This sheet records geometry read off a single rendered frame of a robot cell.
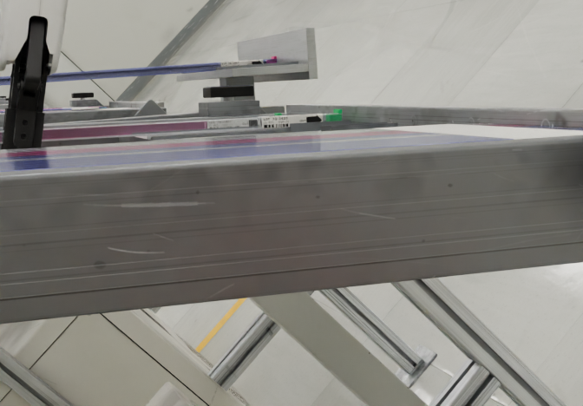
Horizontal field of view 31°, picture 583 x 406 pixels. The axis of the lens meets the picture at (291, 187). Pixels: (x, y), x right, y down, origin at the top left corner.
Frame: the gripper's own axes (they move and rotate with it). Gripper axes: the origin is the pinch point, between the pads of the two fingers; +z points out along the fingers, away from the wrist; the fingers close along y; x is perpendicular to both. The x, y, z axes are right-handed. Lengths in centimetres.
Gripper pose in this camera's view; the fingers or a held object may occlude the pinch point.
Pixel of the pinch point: (22, 133)
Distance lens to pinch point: 93.0
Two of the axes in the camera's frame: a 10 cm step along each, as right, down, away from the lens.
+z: -1.2, 9.9, 0.5
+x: 9.4, 1.0, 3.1
